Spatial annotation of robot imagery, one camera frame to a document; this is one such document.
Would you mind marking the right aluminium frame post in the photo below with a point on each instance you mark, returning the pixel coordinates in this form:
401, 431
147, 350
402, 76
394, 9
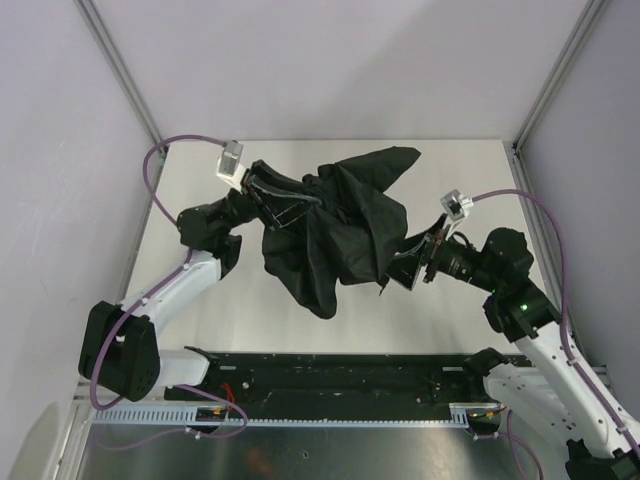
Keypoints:
569, 54

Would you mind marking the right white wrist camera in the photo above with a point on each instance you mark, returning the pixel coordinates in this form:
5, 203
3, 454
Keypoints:
457, 208

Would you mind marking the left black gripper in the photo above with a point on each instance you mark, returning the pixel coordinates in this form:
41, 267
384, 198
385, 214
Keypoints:
248, 189

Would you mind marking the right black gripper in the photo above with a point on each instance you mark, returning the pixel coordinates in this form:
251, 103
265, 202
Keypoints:
429, 255

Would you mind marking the aluminium frame post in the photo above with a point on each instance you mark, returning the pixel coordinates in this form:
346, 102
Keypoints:
117, 64
569, 54

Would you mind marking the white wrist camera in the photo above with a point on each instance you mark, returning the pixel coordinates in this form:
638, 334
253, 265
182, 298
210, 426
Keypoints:
457, 208
229, 167

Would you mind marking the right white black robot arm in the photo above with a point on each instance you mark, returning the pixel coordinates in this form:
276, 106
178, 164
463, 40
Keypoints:
577, 413

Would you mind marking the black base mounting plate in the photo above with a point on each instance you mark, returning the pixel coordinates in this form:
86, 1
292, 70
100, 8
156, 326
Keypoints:
340, 387

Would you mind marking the left aluminium frame post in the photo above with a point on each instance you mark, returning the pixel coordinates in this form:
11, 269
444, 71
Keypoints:
117, 64

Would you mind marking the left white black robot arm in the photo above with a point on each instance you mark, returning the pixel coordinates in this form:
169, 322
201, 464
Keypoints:
120, 349

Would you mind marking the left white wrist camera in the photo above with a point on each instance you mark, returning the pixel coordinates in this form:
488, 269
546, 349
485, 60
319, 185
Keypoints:
229, 167

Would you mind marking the black folding umbrella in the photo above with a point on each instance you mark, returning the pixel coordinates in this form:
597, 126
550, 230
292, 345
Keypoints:
349, 237

